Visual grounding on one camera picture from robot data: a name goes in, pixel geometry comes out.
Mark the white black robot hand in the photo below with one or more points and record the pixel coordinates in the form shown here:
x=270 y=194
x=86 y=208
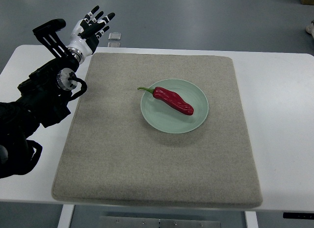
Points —
x=86 y=35

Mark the red chili pepper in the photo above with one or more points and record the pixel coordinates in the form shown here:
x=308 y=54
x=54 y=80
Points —
x=171 y=98

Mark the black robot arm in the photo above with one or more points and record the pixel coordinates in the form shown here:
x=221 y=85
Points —
x=43 y=102

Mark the light green plate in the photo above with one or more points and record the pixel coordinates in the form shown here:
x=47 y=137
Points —
x=166 y=119

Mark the clear plastic floor piece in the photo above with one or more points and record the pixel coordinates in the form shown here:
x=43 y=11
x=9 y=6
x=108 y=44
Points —
x=114 y=36

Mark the beige fabric mat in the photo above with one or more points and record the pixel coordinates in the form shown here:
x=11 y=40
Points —
x=113 y=156

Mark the white table leg left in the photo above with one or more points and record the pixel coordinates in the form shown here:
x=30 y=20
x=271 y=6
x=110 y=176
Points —
x=66 y=216

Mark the white table leg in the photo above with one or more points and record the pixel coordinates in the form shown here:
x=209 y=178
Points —
x=66 y=216
x=251 y=219

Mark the white shoe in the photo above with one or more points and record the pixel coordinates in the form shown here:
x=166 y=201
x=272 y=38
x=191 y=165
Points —
x=310 y=29

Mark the white table leg right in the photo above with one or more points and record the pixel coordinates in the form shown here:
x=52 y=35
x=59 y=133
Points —
x=251 y=219

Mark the black table control panel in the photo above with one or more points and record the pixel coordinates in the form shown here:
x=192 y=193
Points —
x=294 y=215

